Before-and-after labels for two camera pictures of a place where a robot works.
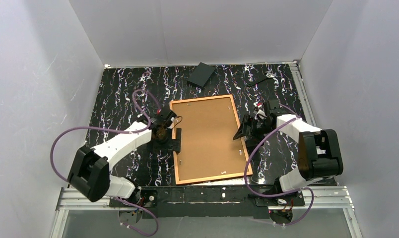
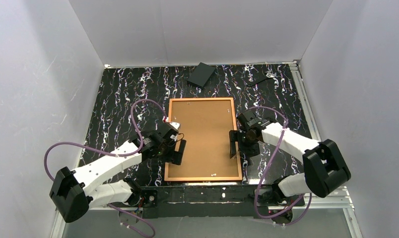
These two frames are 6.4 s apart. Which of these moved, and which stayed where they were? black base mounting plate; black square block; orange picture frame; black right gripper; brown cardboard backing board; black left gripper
Moved: black right gripper; black left gripper
Stayed: orange picture frame; black base mounting plate; black square block; brown cardboard backing board
